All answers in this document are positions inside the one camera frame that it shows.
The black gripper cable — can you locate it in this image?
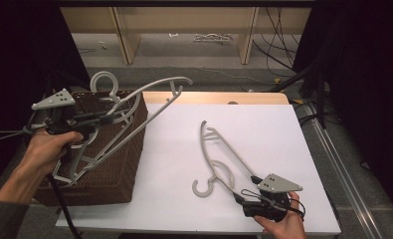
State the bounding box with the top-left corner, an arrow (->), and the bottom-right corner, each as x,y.
46,173 -> 83,239

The black metal stand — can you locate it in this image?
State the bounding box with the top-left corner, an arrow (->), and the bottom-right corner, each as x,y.
269,63 -> 328,130
44,66 -> 98,101

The grey cord loop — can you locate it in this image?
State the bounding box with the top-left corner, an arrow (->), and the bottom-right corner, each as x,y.
0,128 -> 35,142

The white plastic object on floor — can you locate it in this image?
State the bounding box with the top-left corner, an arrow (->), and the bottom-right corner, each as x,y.
193,32 -> 234,45

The bundle of black cables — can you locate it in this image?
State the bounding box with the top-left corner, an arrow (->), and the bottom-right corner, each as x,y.
253,6 -> 301,78

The white table sheet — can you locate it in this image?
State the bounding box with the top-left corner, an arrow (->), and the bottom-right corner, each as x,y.
55,103 -> 342,237

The light wooden shelf unit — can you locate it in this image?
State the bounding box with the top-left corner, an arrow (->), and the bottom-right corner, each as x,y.
60,6 -> 312,66

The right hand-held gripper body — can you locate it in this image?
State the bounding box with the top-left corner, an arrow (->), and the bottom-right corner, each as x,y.
243,172 -> 303,223

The grey plastic clothes hanger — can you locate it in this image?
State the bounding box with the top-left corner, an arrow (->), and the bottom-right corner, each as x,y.
191,119 -> 263,200
53,71 -> 194,187

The person's right hand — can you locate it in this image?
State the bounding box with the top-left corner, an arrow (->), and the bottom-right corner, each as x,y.
253,191 -> 307,239

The aluminium rail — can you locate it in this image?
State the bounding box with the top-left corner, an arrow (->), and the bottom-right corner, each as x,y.
302,102 -> 386,239

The black cord loop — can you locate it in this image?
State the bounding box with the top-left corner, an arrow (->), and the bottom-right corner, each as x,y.
240,188 -> 307,221

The brown wicker basket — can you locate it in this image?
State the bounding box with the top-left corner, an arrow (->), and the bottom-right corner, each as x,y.
34,90 -> 149,207

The thin white floor cable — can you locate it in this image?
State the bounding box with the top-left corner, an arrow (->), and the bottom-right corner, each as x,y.
163,65 -> 279,85

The person's left hand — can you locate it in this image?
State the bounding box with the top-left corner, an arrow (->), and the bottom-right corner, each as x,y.
24,129 -> 85,177

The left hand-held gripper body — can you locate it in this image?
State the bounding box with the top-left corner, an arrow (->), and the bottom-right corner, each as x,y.
30,88 -> 99,140

